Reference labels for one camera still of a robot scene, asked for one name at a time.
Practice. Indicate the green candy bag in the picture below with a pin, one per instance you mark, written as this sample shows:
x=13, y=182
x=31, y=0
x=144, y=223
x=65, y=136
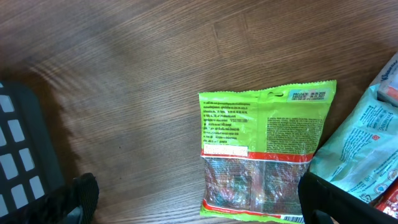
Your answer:
x=256, y=146

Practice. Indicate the grey plastic mesh basket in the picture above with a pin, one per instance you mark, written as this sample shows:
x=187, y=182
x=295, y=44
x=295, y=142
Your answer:
x=29, y=165

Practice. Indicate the red white tissue pack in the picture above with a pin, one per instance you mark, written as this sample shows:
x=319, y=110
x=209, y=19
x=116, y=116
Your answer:
x=386, y=82

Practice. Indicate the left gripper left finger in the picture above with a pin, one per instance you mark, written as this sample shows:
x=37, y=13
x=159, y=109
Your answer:
x=75, y=203

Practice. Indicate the teal snack packet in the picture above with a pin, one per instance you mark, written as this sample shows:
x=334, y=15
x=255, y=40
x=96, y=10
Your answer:
x=361, y=155

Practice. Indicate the red coffee stick sachet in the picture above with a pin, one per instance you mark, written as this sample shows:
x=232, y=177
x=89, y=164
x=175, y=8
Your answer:
x=388, y=202

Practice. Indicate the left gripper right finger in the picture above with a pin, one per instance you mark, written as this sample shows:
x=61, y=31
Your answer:
x=324, y=203

